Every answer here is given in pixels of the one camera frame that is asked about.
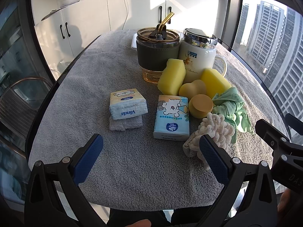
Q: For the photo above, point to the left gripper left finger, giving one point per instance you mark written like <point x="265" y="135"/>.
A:
<point x="43" y="206"/>

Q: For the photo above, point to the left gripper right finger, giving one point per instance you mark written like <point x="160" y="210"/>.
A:
<point x="259" y="204"/>

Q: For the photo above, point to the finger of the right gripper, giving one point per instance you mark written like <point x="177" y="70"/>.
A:
<point x="294" y="123"/>
<point x="269" y="134"/>

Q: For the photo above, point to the green flower cloth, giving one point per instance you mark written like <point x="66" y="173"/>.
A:
<point x="230" y="105"/>

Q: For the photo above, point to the grey woven cloth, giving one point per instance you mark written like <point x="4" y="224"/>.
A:
<point x="125" y="124"/>

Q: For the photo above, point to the yellow Vinda tissue pack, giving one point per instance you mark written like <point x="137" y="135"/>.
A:
<point x="127" y="104"/>

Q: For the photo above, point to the person's right hand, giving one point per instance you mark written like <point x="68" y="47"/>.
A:
<point x="284" y="199"/>

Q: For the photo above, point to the person's left hand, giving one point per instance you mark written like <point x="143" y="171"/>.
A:
<point x="141" y="223"/>

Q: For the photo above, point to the yellow sponge right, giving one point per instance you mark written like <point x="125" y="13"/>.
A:
<point x="215" y="83"/>

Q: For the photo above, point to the yellow round makeup sponge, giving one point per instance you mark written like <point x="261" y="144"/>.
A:
<point x="200" y="105"/>

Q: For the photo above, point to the yellow heart makeup sponge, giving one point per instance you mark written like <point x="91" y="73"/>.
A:
<point x="189" y="90"/>

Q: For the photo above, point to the blue cartoon tissue pack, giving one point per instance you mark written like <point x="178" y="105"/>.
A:
<point x="172" y="118"/>

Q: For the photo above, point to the white ceramic mug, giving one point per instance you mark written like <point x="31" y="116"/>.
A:
<point x="197" y="58"/>

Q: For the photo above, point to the yellow sponge left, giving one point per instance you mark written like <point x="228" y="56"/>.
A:
<point x="172" y="77"/>

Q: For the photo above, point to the chrome mug lid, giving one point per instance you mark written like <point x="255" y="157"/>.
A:
<point x="198" y="37"/>

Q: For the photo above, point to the grey terry table cover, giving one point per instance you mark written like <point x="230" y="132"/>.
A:
<point x="134" y="171"/>

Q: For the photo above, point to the amber glass tumbler green sleeve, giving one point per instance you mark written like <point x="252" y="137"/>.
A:
<point x="154" y="48"/>

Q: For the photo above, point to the amber glass straw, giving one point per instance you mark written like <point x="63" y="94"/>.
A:
<point x="162" y="24"/>

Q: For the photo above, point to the white plastic tray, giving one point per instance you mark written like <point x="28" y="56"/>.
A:
<point x="134" y="42"/>

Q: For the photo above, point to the white cabinet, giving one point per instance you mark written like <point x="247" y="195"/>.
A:
<point x="63" y="33"/>

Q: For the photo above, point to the white bowl on cabinet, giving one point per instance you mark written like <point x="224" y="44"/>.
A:
<point x="64" y="3"/>

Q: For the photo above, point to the metal frame chair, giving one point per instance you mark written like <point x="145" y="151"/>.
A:
<point x="18" y="110"/>

